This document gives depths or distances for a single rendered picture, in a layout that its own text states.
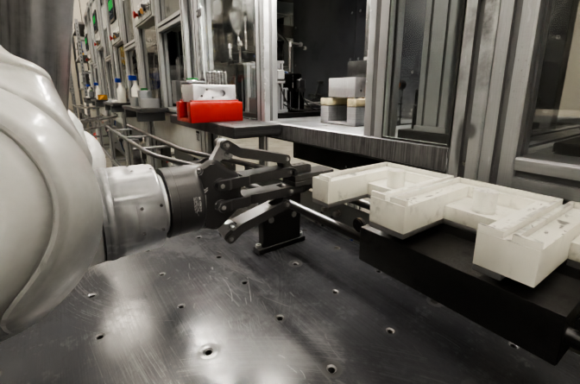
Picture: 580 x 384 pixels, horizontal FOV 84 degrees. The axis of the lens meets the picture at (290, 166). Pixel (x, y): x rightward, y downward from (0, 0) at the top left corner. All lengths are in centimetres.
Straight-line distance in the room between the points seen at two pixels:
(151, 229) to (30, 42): 44
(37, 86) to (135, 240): 18
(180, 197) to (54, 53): 42
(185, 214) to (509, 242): 29
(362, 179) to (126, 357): 37
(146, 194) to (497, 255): 31
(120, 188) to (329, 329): 32
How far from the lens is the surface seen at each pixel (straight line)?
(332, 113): 90
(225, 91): 97
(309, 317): 51
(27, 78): 20
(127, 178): 34
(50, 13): 68
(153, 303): 58
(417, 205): 37
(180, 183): 35
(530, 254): 31
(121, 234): 33
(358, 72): 91
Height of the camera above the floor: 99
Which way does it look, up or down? 13 degrees down
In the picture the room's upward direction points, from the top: straight up
